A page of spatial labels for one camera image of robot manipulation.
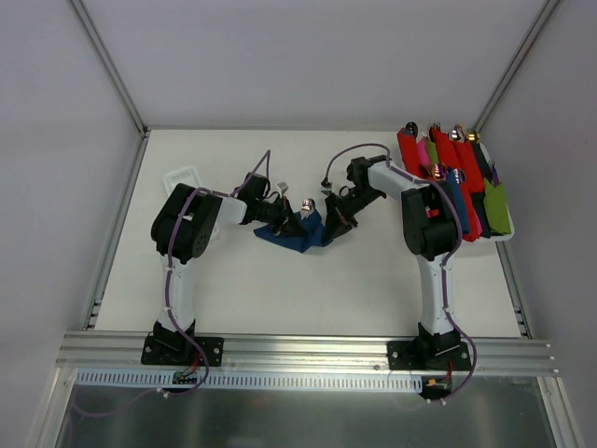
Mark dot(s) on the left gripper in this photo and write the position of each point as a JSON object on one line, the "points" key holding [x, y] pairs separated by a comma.
{"points": [[284, 214]]}

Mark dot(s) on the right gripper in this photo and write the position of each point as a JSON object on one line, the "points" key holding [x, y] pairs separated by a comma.
{"points": [[337, 208]]}

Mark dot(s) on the blue paper napkin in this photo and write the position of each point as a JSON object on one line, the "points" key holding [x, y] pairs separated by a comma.
{"points": [[315, 235]]}

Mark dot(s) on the wooden handle spoon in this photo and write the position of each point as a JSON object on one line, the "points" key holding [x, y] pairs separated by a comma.
{"points": [[307, 208]]}

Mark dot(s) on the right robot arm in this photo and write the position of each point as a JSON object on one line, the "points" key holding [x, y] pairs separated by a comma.
{"points": [[431, 229]]}

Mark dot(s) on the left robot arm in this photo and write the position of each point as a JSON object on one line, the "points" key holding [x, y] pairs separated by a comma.
{"points": [[183, 230]]}

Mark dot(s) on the pink napkin roll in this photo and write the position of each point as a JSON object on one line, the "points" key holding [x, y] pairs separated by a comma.
{"points": [[422, 154]]}

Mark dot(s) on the green napkin roll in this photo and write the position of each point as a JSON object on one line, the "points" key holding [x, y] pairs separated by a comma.
{"points": [[495, 205]]}

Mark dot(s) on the small white basket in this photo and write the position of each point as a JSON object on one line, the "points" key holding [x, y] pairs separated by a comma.
{"points": [[186, 175]]}

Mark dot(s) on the large white tray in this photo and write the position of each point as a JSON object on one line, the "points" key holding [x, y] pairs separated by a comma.
{"points": [[477, 194]]}

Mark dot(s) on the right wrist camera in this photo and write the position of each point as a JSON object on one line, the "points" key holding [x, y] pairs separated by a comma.
{"points": [[326, 185]]}

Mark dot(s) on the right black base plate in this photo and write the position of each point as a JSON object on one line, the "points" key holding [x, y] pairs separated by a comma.
{"points": [[405, 356]]}

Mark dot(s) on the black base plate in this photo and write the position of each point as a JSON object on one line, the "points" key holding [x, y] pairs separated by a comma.
{"points": [[183, 353], [405, 356]]}

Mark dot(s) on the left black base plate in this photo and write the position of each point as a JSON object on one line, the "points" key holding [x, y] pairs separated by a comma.
{"points": [[183, 353]]}

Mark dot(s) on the white cable duct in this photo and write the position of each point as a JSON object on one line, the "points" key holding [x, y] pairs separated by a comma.
{"points": [[286, 381]]}

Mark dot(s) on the aluminium rail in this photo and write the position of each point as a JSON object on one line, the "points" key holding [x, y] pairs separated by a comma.
{"points": [[515, 357]]}

